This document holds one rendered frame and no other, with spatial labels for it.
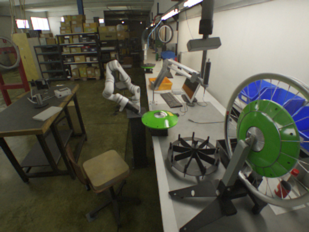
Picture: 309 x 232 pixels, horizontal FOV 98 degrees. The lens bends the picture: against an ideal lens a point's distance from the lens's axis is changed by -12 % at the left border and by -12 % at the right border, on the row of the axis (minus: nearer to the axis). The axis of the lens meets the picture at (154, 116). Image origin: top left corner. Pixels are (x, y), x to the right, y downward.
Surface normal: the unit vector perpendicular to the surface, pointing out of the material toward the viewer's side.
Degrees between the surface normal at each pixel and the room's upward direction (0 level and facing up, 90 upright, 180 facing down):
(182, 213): 0
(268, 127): 80
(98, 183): 0
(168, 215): 0
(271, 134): 82
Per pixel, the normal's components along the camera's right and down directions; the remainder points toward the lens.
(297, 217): 0.00, -0.87
